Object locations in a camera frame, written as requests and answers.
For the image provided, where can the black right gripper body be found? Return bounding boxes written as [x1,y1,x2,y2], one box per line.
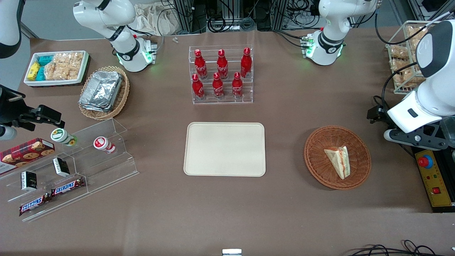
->
[0,85,36,126]

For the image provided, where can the triangular sandwich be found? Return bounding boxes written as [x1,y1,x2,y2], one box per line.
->
[323,146,351,180]

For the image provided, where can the white rectangular snack tray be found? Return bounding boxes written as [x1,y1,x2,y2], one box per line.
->
[23,50,89,87]

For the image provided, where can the aluminium foil tray stack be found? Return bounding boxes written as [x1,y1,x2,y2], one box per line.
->
[79,71,123,113]

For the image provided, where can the oval tan wicker basket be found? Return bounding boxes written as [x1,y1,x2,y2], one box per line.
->
[78,66,130,121]

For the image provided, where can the round brown wicker basket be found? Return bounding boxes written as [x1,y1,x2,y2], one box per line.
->
[304,125,372,191]

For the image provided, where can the beige rectangular tray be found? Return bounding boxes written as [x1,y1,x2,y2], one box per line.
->
[183,122,266,177]

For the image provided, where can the green lid yogurt bottle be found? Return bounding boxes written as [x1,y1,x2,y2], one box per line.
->
[50,128,78,147]

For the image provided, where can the clear rice cracker bag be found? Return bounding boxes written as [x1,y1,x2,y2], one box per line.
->
[53,52,84,80]
[395,70,424,87]
[390,58,414,71]
[407,26,426,39]
[389,46,410,59]
[44,60,69,81]

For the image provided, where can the red cookie box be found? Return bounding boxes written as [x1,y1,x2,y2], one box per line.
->
[0,138,56,175]

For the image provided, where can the yellow snack packet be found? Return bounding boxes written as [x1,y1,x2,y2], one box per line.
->
[27,62,42,80]

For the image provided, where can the small black carton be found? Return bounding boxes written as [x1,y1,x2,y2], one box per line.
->
[53,158,71,177]
[20,171,38,192]

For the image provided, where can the steel pan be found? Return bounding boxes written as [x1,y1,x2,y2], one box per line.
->
[442,117,455,148]

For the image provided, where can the red lid yogurt bottle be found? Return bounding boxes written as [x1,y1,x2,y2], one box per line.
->
[93,137,117,154]

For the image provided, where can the Snickers chocolate bar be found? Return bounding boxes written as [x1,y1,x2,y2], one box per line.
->
[18,194,52,217]
[51,177,86,197]

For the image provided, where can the clear acrylic stepped display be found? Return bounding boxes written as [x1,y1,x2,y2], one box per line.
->
[0,118,140,223]

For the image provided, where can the yellow emergency stop box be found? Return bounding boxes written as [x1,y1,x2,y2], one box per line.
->
[415,149,454,208]

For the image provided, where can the black appliance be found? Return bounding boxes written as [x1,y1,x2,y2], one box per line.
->
[409,117,455,214]

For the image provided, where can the clear acrylic bottle rack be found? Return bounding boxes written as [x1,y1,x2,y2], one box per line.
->
[188,45,254,105]

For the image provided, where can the red cola bottle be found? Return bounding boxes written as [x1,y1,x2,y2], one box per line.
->
[240,47,252,79]
[192,74,205,100]
[232,72,244,99]
[216,49,229,79]
[212,72,225,100]
[194,49,208,79]

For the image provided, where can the beige cloth bag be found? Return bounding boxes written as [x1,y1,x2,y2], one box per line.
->
[134,2,186,36]

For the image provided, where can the black table cable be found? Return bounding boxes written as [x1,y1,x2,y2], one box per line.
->
[373,95,390,109]

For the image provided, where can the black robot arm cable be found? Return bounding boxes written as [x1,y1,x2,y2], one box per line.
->
[373,7,455,114]

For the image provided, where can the white wire rack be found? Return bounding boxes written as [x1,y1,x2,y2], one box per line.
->
[386,21,438,95]

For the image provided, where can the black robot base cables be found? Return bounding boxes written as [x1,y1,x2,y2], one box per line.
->
[273,28,310,49]
[127,24,165,54]

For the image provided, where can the black floor cable bundle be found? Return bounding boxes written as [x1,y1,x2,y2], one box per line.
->
[348,240,455,256]

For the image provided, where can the aluminium frame post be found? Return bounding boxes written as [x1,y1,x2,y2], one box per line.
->
[176,0,195,33]
[274,0,289,30]

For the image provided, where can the grey cable coil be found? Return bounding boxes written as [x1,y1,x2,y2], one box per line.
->
[240,17,257,31]

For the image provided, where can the black cable coil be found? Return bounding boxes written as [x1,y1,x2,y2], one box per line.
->
[207,15,227,33]

